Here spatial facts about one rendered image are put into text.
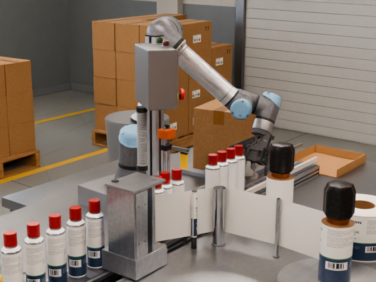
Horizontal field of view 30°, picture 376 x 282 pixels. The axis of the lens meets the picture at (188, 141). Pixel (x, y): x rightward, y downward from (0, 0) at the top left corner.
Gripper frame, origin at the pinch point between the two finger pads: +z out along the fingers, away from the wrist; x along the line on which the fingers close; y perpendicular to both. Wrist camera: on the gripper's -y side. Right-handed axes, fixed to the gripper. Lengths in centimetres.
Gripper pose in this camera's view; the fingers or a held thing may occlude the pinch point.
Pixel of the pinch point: (240, 181)
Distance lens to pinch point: 264.3
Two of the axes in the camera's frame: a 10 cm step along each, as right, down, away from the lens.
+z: -3.1, 9.4, -1.6
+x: 5.2, 3.0, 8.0
